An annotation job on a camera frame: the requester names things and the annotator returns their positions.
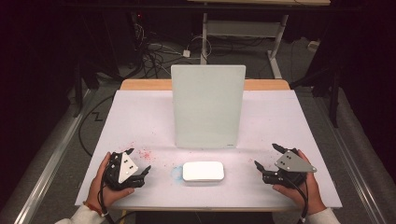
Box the hand-held gripper cable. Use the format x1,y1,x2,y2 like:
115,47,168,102
288,175,310,224
97,178,117,224

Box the right hand-held gripper cable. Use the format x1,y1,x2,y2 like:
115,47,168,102
288,175,310,224

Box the tangle of cables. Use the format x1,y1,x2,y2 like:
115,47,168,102
132,22,194,79

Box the person's right hand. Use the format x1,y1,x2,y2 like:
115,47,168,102
272,149,327,216

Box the white standing whiteboard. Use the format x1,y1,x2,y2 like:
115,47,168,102
170,64,247,149

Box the red bracelet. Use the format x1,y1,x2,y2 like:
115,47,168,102
82,201,105,217

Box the white paper sheet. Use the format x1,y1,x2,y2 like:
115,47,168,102
75,89,343,209

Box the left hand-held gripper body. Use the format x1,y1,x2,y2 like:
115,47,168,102
104,150,147,191

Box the black floor cable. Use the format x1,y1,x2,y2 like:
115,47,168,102
78,94,116,158

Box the white metal desk frame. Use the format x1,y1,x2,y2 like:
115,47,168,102
200,12,290,79

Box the aluminium floor rail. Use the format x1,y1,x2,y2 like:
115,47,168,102
13,89,96,224
314,92,389,224

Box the person's left hand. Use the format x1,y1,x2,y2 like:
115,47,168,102
86,151,135,209

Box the left hand-held gripper cable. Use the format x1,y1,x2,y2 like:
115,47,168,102
97,178,117,224

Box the white whiteboard eraser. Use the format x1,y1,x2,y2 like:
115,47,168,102
182,161,225,183

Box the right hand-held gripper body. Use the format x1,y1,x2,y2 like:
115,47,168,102
262,148,318,189

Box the wooden table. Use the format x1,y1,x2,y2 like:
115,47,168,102
75,78,343,213

